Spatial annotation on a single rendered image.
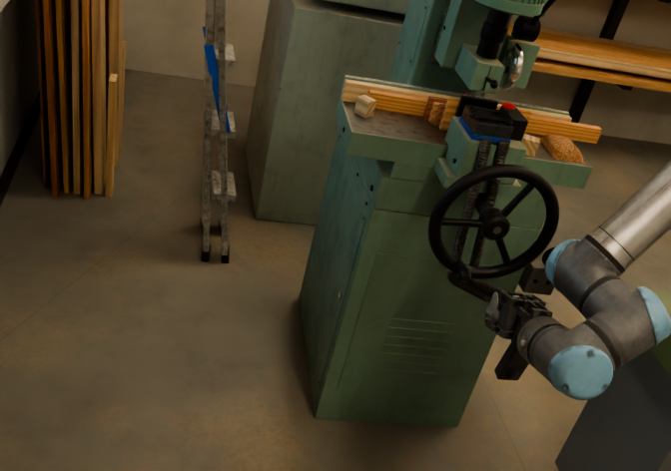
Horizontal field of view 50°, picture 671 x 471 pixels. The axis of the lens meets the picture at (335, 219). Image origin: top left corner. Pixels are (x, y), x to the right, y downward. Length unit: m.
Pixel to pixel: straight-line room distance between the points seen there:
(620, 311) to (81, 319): 1.63
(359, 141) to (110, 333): 1.07
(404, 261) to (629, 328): 0.73
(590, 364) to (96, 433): 1.30
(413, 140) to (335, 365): 0.69
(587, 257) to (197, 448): 1.16
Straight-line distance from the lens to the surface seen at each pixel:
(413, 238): 1.79
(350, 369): 2.03
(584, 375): 1.23
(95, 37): 2.72
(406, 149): 1.66
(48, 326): 2.35
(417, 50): 1.96
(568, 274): 1.33
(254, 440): 2.06
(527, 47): 2.00
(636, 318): 1.26
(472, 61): 1.78
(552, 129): 1.94
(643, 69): 4.38
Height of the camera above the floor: 1.53
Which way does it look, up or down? 30 degrees down
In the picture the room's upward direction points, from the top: 14 degrees clockwise
